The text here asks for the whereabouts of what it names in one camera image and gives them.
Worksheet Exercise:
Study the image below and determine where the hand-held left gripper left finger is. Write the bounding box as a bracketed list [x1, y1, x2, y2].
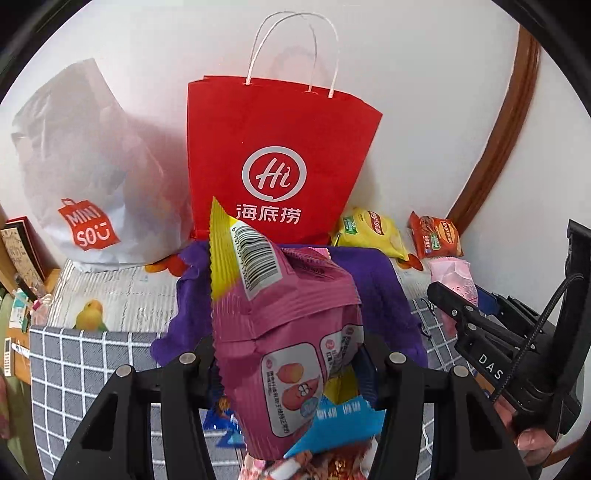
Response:
[58, 336, 232, 480]

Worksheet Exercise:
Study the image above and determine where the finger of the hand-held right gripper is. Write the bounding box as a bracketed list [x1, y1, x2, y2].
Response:
[475, 286, 550, 335]
[427, 281, 527, 352]

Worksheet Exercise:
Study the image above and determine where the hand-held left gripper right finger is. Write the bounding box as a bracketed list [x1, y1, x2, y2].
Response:
[353, 335, 532, 480]

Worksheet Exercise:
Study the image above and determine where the pink sweet potato snack packet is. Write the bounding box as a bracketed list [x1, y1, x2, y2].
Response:
[208, 196, 365, 460]

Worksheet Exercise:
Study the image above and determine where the pink patterned snack packet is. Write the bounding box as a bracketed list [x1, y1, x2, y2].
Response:
[240, 455, 324, 480]

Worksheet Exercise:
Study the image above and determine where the person's right hand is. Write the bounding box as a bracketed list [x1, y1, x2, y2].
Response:
[496, 399, 560, 467]

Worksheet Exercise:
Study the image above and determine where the pale pink snack packet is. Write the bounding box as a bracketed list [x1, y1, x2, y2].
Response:
[429, 257, 478, 337]

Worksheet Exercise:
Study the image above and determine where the light blue snack packet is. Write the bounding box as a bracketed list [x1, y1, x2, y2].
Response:
[284, 397, 386, 457]

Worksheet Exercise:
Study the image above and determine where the purple towel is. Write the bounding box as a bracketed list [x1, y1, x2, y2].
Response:
[151, 242, 428, 407]

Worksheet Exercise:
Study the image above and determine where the dark blue snack packet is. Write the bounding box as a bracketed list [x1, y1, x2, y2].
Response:
[203, 397, 247, 448]

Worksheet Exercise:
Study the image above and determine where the orange red snack packet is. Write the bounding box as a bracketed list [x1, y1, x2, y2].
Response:
[409, 211, 464, 260]

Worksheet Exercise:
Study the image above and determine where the red gold snack packet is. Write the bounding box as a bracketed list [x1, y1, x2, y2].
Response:
[318, 438, 377, 480]

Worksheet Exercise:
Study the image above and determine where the white fruit print sheet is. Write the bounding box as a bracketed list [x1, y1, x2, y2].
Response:
[46, 251, 430, 333]

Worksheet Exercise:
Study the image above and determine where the grey checked bedsheet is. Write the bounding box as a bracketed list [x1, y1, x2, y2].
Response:
[28, 295, 509, 480]

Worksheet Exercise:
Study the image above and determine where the yellow chips packet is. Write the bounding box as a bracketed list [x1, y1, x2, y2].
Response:
[331, 208, 411, 261]

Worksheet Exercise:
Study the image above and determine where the wooden bedside cabinet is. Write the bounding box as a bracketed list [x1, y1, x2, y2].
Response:
[0, 203, 63, 388]

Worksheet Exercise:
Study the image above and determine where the white teal small box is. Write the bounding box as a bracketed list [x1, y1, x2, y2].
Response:
[9, 291, 31, 331]

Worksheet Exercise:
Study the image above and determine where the patterned dark red box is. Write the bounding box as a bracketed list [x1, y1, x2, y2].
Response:
[0, 216, 47, 289]

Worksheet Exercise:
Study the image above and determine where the white plastic shopping bag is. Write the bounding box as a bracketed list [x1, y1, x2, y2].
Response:
[11, 58, 195, 273]

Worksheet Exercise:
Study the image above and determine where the red paper bag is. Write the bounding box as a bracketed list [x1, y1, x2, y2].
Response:
[187, 11, 384, 245]

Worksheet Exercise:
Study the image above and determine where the black braided cable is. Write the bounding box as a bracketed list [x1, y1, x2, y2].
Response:
[489, 273, 586, 404]

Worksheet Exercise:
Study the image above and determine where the brown wooden frame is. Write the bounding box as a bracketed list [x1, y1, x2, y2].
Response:
[445, 25, 541, 232]

